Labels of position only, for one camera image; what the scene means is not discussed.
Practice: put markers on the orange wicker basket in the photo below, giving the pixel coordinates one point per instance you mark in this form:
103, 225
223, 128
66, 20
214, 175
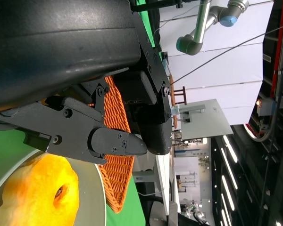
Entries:
118, 179

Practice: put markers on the brown wooden chair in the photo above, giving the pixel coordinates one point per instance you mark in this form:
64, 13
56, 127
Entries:
179, 96

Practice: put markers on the green tablecloth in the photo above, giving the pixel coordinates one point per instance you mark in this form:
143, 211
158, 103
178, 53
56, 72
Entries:
134, 200

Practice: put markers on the white partition panel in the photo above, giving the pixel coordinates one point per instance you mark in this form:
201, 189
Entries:
226, 70

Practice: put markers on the grey computer monitor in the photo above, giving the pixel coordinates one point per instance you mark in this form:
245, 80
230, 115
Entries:
207, 120

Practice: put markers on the silver industrial robot arm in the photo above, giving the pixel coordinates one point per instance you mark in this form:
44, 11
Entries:
200, 26

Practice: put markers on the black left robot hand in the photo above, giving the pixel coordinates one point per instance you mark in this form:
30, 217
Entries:
61, 47

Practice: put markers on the white table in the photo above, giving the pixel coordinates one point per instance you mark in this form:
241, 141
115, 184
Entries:
165, 169

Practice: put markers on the grey bowl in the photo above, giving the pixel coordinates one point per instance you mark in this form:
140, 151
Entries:
92, 188

